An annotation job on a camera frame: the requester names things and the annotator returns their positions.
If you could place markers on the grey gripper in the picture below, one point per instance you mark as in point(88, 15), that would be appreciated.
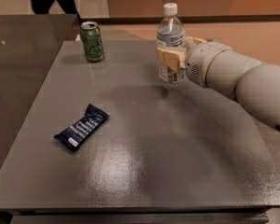
point(202, 61)

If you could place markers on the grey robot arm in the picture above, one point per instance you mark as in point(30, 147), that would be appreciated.
point(253, 84)

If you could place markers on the green soda can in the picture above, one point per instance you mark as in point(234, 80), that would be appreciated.
point(91, 38)

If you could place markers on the dark blue snack wrapper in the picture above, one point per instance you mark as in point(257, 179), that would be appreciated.
point(76, 134)

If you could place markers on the clear plastic water bottle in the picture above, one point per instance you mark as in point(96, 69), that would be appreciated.
point(170, 33)

